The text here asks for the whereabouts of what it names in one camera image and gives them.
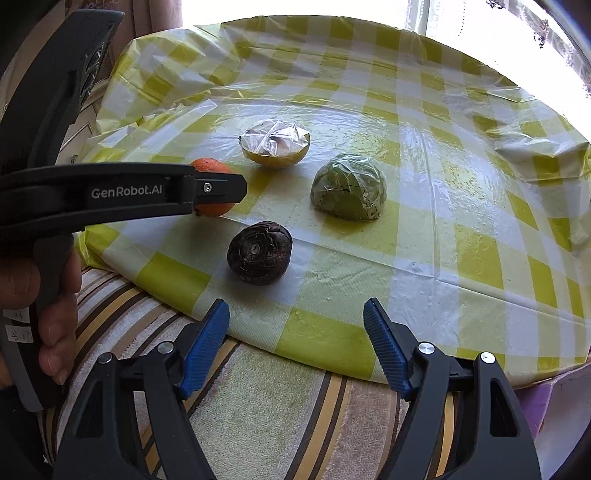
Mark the orange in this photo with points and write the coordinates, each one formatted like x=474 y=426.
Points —
x=207 y=165

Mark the purple cardboard box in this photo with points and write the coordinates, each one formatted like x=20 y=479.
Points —
x=549 y=406

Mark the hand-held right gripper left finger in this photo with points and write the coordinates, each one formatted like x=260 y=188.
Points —
x=205 y=350

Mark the cream ornate cabinet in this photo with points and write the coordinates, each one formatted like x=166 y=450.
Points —
x=87 y=138

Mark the person's left hand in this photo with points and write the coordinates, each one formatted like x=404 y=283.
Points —
x=60 y=323

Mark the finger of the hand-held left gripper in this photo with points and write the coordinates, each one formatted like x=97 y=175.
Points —
x=217 y=187

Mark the yellow apple half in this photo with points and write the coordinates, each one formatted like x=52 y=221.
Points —
x=277 y=157

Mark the yellow checked plastic tablecloth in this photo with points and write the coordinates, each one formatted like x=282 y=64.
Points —
x=415 y=254

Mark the pink patterned curtain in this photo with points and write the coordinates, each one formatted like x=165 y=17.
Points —
x=152 y=11

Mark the wrapped green cabbage half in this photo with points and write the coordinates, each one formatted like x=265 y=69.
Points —
x=348 y=189

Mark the striped beige towel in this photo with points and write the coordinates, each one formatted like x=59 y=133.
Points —
x=277 y=415

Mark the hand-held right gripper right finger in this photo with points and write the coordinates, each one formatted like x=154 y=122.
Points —
x=388 y=350

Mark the large dark passion fruit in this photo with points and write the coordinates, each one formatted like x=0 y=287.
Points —
x=258 y=254

